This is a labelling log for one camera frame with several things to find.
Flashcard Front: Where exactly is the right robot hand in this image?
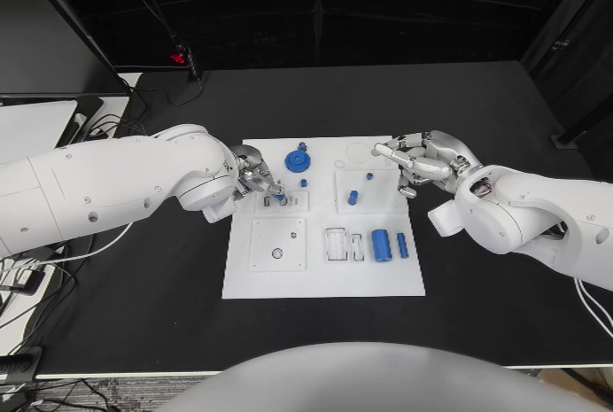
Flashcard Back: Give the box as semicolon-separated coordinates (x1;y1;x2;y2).
372;130;483;198

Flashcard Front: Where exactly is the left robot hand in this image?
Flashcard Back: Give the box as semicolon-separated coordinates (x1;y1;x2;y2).
228;144;287;204

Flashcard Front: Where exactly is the white task board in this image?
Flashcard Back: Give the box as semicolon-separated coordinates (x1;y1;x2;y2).
221;134;428;300

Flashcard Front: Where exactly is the blue gear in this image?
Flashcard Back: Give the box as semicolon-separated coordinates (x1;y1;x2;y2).
284;150;311;173

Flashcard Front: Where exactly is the thick blue cylinder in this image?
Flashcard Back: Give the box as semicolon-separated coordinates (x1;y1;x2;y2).
371;229;394;263

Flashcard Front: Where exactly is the black monitor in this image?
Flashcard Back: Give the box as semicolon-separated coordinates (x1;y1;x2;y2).
0;0;133;99

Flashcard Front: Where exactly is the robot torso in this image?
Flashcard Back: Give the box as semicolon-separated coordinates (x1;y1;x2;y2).
153;341;613;412

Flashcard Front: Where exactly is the white cable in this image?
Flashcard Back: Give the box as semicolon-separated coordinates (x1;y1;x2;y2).
0;222;135;274
572;277;613;339

